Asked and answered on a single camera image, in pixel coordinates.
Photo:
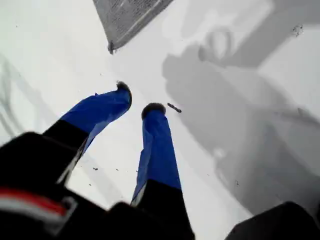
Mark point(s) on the grey striped towel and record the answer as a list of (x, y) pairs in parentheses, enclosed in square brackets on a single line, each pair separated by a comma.
[(125, 20)]

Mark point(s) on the small dark debris scrap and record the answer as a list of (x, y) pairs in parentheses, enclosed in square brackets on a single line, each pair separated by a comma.
[(174, 107)]

